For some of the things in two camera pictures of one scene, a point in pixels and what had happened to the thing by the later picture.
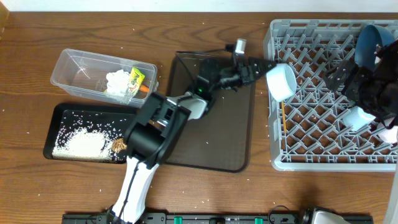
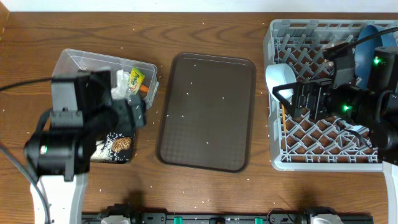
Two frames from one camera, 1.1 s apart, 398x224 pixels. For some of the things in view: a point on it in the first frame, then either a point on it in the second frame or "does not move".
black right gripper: (348, 77) → (298, 101)
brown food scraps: (118, 144) does not move
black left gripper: (247, 71) → (137, 111)
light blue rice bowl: (281, 81) does not move
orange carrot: (143, 88) does not move
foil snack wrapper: (136, 78) does not move
